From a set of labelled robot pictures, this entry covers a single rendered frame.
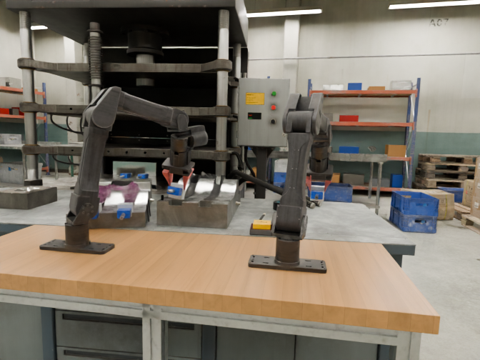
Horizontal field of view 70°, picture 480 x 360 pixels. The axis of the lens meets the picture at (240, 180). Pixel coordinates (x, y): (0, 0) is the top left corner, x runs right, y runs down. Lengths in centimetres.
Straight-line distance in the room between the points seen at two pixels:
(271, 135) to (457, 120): 645
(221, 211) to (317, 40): 706
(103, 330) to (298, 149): 104
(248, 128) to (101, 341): 131
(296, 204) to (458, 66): 755
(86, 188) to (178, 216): 37
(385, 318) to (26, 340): 137
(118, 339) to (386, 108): 714
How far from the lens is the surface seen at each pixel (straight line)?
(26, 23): 249
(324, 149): 122
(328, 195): 495
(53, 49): 1072
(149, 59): 248
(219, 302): 78
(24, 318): 169
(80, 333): 159
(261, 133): 207
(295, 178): 90
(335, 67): 796
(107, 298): 87
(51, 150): 240
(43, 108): 240
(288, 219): 90
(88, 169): 106
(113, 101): 106
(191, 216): 126
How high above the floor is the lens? 113
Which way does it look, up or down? 7 degrees down
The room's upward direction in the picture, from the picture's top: 2 degrees clockwise
